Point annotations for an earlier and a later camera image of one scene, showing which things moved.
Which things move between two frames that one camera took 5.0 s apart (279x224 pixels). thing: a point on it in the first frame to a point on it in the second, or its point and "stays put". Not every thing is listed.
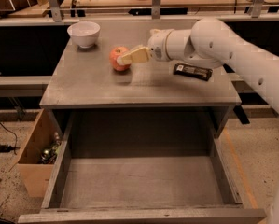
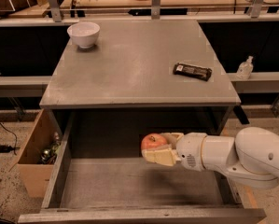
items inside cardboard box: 49,155 stays put
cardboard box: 36,156 stays put
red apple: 118,51 to 152,140
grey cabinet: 150,100 stays put
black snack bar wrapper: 202,73 stays put
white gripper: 157,47 to 189,149
